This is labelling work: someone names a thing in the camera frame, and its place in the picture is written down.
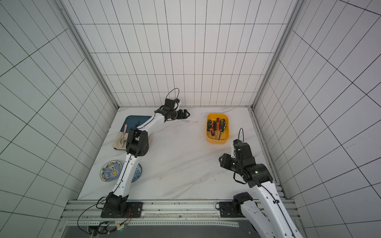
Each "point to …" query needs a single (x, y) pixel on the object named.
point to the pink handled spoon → (125, 129)
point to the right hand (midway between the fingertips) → (217, 159)
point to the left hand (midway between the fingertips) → (185, 116)
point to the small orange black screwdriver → (218, 124)
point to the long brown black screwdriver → (222, 127)
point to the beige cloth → (120, 142)
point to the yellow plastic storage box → (225, 136)
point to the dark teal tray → (131, 120)
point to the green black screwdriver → (209, 125)
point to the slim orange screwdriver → (213, 133)
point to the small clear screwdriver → (188, 121)
